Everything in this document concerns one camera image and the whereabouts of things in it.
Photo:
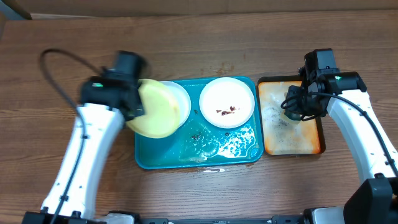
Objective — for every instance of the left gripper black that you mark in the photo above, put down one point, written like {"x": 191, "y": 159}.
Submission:
{"x": 140, "y": 112}

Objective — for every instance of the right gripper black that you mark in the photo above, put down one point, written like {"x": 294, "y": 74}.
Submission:
{"x": 293, "y": 111}

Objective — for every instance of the green yellow scrubbing sponge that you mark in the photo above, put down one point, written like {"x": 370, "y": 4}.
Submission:
{"x": 290, "y": 117}

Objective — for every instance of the light green plate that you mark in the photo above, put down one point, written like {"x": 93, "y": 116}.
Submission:
{"x": 161, "y": 116}

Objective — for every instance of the white plate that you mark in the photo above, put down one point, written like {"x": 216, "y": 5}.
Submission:
{"x": 183, "y": 99}
{"x": 226, "y": 102}

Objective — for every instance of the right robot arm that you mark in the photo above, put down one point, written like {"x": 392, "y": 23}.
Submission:
{"x": 325, "y": 90}

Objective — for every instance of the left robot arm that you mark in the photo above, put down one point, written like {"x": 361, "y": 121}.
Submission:
{"x": 108, "y": 100}

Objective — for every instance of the black tray with soapy water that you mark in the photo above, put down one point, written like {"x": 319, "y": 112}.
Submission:
{"x": 283, "y": 137}

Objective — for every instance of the teal plastic tray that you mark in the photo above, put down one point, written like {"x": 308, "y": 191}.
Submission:
{"x": 198, "y": 143}

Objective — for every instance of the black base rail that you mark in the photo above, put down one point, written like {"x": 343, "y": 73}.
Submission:
{"x": 276, "y": 219}

